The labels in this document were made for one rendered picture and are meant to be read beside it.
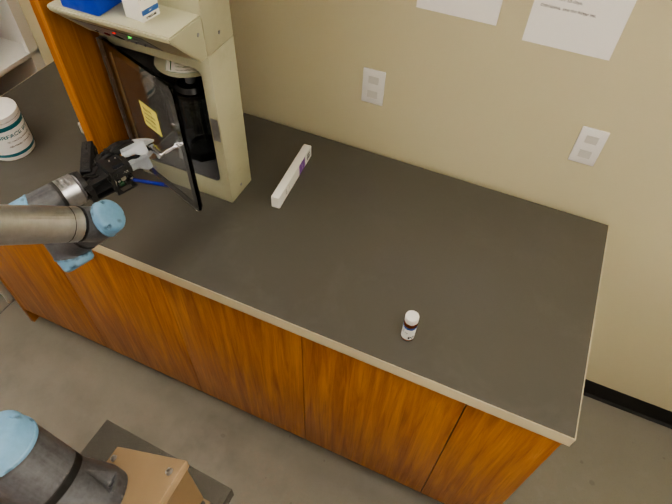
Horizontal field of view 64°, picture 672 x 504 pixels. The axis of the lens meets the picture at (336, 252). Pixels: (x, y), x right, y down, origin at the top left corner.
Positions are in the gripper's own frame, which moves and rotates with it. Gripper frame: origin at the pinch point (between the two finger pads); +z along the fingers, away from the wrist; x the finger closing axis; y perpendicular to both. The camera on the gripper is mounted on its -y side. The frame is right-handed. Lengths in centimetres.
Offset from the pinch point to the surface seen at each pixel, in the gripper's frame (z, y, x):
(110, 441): -46, 46, -26
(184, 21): 11.9, 8.4, 31.0
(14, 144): -19, -53, -20
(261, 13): 53, -17, 10
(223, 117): 18.2, 7.6, 3.2
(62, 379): -48, -41, -120
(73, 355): -39, -48, -120
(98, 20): -0.7, -4.5, 30.7
